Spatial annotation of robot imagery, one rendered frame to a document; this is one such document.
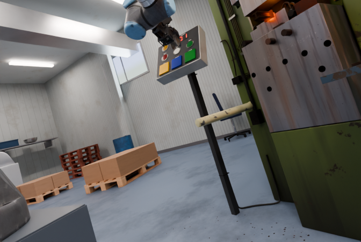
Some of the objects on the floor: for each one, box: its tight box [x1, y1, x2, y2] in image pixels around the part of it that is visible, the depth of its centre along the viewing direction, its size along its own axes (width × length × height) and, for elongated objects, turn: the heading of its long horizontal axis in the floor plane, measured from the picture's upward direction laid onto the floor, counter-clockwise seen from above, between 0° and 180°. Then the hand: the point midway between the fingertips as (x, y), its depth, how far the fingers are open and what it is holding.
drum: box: [112, 134, 134, 154], centre depth 614 cm, size 53×51×76 cm
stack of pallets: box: [59, 144, 102, 180], centre depth 698 cm, size 109×75×80 cm
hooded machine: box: [0, 152, 24, 187], centre depth 587 cm, size 69×62×135 cm
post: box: [187, 72, 240, 215], centre depth 143 cm, size 4×4×108 cm
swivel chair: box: [212, 93, 251, 142], centre depth 458 cm, size 60×57×103 cm
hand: (179, 43), depth 123 cm, fingers closed
